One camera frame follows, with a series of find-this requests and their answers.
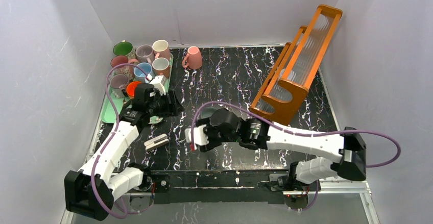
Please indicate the white black small device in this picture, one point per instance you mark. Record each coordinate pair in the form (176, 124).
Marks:
(156, 142)

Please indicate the pink upside-down mug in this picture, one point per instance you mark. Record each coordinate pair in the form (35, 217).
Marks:
(193, 58)

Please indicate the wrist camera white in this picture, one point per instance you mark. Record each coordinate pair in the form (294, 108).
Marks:
(200, 138)
(159, 82)

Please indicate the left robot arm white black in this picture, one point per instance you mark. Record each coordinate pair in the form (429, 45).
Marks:
(93, 189)

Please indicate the orange wooden dish rack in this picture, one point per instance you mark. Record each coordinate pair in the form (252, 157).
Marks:
(288, 82)

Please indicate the pinkish mug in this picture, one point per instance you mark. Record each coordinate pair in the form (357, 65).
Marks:
(118, 84)

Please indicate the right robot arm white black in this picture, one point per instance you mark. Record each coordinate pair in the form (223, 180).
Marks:
(340, 154)

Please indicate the cream cartoon mug green interior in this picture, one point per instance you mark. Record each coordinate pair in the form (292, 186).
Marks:
(124, 48)

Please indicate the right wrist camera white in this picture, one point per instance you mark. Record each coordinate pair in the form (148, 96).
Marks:
(200, 138)

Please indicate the light blue upside-down mug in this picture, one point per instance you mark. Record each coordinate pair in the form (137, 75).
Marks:
(144, 72)

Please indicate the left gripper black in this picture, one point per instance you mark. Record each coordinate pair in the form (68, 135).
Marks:
(172, 103)

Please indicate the lavender ribbed mug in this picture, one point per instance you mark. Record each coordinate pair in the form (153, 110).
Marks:
(145, 54)

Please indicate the salmon upside-down mug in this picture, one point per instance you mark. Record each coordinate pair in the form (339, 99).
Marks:
(161, 66)

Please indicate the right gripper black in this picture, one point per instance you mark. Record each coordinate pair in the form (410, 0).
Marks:
(210, 138)

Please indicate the green floral serving tray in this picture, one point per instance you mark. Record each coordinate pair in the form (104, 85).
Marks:
(116, 103)

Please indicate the grey upside-down mug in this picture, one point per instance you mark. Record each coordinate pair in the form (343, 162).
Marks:
(207, 112)

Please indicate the orange upside-down mug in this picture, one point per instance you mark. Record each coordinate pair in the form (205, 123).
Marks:
(130, 89)

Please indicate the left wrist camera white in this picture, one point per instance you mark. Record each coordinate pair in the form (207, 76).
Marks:
(159, 82)

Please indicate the pink patterned mug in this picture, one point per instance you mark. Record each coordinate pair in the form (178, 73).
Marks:
(127, 69)

